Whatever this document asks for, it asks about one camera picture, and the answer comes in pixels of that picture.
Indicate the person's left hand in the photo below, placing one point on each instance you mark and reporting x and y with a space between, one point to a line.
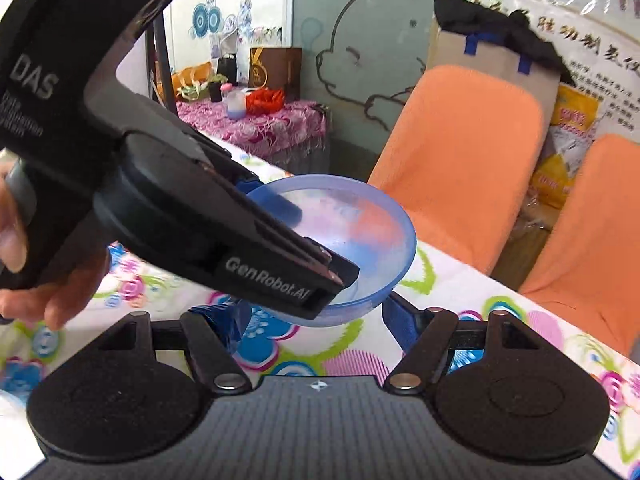
65 300

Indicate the orange chair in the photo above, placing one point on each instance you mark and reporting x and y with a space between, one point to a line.
590 260
450 160

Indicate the small black plant pot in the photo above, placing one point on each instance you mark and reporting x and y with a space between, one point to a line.
216 92

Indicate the translucent blue plastic bowl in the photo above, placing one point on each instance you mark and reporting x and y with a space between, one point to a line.
360 220

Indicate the pink patterned table cover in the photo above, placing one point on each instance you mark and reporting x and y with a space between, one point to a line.
260 127

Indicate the frosted glass door cat drawing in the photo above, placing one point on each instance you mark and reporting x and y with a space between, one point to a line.
350 110

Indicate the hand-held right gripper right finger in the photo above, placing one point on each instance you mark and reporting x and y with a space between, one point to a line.
400 321

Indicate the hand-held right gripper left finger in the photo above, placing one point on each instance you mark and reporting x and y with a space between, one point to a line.
225 321

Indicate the red plastic bag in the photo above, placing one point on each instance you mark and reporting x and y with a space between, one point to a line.
265 100

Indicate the orange bag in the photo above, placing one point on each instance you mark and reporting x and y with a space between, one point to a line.
192 77

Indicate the wall poster with large characters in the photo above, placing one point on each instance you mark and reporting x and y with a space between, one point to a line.
600 40

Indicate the black cloth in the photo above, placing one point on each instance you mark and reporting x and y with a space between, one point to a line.
480 15

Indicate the small bottle with pink cap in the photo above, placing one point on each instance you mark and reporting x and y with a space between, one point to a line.
235 105

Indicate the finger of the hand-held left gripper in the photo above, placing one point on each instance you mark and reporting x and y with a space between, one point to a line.
235 170
280 275

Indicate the yellow plastic bag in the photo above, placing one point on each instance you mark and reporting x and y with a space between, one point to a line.
575 110

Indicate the blue circular wall decals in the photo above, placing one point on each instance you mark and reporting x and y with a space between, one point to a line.
207 17

